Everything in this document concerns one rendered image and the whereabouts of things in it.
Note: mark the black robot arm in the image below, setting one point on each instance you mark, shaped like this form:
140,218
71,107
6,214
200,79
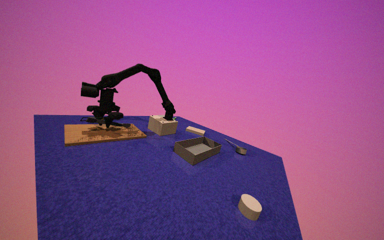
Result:
111,80

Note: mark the tan short cylinder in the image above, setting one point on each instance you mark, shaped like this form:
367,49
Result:
249,207

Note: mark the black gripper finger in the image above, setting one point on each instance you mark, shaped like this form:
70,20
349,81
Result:
108,121
99,115

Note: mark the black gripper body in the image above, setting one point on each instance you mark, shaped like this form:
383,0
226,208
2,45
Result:
106,107

